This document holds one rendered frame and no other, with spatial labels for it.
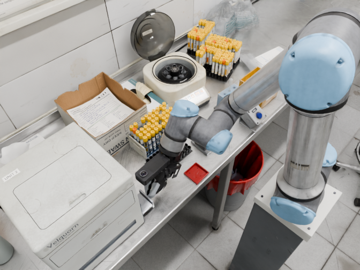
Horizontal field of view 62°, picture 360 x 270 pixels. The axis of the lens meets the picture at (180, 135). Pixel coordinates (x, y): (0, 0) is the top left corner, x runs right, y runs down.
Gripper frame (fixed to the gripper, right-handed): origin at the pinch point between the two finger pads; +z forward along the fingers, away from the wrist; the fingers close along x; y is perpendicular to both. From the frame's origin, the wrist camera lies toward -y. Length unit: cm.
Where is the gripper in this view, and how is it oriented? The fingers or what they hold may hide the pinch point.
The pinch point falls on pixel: (147, 196)
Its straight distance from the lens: 103.5
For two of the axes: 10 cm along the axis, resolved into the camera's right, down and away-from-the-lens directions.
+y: 6.1, -1.7, 7.7
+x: -7.2, -5.3, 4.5
